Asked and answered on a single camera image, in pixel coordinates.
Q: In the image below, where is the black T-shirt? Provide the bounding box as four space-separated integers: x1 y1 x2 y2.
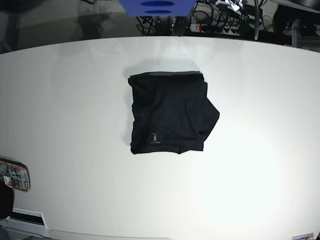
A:
128 71 220 155

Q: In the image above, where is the blue plastic bin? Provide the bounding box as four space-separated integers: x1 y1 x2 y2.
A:
119 0 196 17

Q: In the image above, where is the orange clear parts box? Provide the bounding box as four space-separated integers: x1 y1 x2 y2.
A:
0 158 31 192

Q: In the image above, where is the white device at table edge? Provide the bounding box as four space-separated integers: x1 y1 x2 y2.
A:
0 207 48 237

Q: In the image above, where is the white power strip red switch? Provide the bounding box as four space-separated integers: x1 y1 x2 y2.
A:
189 23 238 36

